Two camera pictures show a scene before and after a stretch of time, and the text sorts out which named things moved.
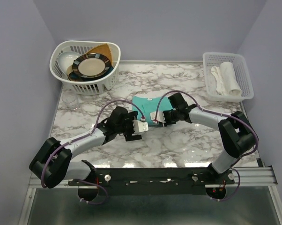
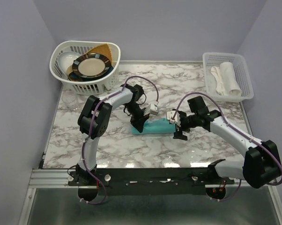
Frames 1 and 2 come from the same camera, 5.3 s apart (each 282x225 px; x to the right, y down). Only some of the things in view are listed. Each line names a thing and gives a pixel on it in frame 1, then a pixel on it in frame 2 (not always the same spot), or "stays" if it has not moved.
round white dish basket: [86, 67] stays
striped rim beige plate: [91, 65] stays
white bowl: [65, 59] stays
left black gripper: [129, 116] → [138, 123]
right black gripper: [167, 123] → [178, 133]
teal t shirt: [148, 105] → [154, 126]
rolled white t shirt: [233, 87] stays
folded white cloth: [216, 71] stays
